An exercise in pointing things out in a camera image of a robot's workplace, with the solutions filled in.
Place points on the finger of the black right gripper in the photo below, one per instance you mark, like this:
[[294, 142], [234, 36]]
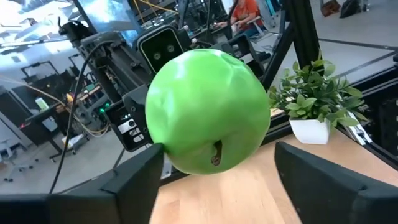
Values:
[[245, 49], [136, 105]]

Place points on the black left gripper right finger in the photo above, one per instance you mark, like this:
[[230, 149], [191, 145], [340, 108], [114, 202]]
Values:
[[335, 199]]

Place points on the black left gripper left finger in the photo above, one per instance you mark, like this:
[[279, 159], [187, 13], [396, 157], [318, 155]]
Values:
[[130, 193]]

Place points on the green bell pepper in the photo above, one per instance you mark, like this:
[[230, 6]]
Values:
[[205, 112]]

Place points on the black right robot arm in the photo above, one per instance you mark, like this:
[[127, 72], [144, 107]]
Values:
[[109, 62]]

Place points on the person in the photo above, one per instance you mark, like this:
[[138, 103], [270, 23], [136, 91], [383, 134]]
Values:
[[245, 15]]

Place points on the white printed card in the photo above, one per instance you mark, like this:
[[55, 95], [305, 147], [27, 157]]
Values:
[[357, 130]]

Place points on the black rolling desk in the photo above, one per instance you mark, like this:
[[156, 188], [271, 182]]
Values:
[[46, 121]]

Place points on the green plant in white pot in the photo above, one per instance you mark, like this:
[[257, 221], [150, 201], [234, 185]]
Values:
[[311, 99]]

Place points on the pale cup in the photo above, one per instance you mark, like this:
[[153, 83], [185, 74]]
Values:
[[42, 104]]

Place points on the brown bag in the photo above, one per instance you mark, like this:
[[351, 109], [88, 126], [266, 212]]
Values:
[[330, 7]]

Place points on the black bag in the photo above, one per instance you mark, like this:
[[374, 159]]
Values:
[[353, 7]]

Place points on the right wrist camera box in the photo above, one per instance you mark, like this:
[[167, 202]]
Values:
[[160, 49]]

